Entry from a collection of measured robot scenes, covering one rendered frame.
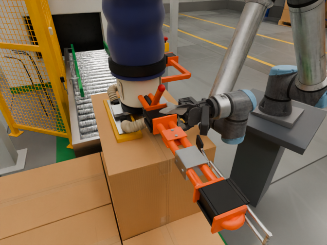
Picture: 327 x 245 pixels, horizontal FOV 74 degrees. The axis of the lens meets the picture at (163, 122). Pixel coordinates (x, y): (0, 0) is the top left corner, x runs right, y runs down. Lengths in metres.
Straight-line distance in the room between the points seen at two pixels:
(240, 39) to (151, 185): 0.66
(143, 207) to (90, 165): 0.56
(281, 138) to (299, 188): 0.94
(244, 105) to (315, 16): 0.41
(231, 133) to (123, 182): 0.44
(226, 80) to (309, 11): 0.36
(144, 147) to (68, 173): 0.66
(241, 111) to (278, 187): 1.36
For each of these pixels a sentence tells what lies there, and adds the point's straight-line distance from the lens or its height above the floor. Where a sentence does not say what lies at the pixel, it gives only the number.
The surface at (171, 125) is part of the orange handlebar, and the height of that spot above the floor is 1.08.
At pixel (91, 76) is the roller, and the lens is 2.55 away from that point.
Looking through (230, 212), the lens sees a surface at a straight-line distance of 0.46.
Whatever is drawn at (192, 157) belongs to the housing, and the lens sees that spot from 0.56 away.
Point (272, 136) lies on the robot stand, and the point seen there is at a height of 0.75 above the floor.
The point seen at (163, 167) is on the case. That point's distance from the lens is 0.77.
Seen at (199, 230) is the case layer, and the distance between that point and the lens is 1.07.
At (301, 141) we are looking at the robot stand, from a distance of 1.35.
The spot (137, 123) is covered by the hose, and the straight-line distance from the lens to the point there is 0.78.
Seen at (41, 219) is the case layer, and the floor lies 0.54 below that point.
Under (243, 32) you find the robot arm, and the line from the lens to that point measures 0.96.
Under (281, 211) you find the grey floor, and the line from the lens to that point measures 1.96.
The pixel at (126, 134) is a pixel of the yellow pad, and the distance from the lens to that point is 0.84.
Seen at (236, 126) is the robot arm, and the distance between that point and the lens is 0.86.
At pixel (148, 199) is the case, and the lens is 0.87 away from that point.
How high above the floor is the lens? 1.47
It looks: 34 degrees down
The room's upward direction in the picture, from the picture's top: straight up
